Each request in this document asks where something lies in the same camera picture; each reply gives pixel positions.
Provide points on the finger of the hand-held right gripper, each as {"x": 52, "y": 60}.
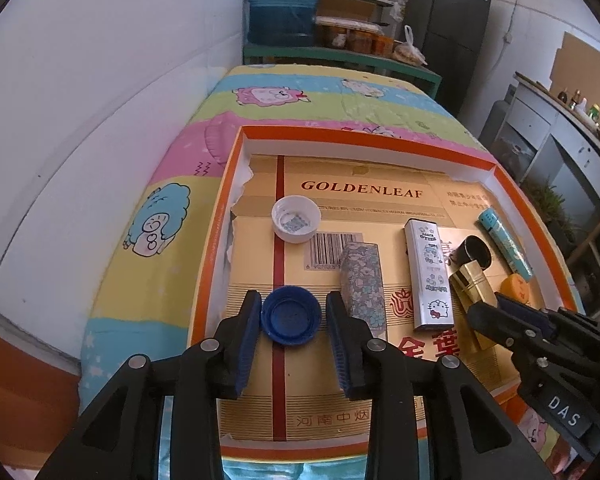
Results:
{"x": 495, "y": 322}
{"x": 527, "y": 312}

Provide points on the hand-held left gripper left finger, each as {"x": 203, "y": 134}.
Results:
{"x": 247, "y": 345}

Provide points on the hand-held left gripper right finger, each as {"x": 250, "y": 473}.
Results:
{"x": 339, "y": 345}

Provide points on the gold rectangular box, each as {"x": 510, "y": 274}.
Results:
{"x": 472, "y": 285}

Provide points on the blue bottle cap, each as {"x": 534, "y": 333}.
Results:
{"x": 292, "y": 317}

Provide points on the black bottle cap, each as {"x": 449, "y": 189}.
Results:
{"x": 472, "y": 252}

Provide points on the teal cylindrical tube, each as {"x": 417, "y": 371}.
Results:
{"x": 505, "y": 242}

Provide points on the silver cartoon tin case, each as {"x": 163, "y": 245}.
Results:
{"x": 427, "y": 270}

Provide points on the orange-rimmed cardboard box tray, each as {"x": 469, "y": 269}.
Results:
{"x": 207, "y": 260}

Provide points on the white bottle cap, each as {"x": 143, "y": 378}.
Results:
{"x": 296, "y": 219}

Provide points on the small orange cap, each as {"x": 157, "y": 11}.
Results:
{"x": 515, "y": 287}

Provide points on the floral patterned small box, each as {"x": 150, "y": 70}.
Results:
{"x": 362, "y": 280}

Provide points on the potted green plant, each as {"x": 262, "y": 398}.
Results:
{"x": 550, "y": 202}

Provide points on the brown cardboard liner sheet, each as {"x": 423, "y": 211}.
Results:
{"x": 370, "y": 195}

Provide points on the grey kitchen counter cabinet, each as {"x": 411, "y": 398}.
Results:
{"x": 555, "y": 155}

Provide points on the cartoon printed blanket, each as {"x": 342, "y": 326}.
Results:
{"x": 180, "y": 160}

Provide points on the row of condiment bottles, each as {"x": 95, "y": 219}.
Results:
{"x": 587, "y": 110}

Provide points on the red-brown wooden door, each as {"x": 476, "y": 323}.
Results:
{"x": 25, "y": 400}

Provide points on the plastic bag with food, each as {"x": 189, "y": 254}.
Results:
{"x": 409, "y": 52}

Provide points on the dark grey refrigerator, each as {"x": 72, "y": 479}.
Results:
{"x": 447, "y": 35}

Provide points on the green metal table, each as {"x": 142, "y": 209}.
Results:
{"x": 340, "y": 56}

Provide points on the row of food jars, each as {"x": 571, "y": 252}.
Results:
{"x": 352, "y": 37}

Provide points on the cardboard box on shelf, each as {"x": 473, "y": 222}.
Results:
{"x": 347, "y": 6}

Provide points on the blue water jug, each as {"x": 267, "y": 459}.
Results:
{"x": 282, "y": 5}

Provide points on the cardboard sheet on wall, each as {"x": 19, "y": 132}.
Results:
{"x": 582, "y": 65}

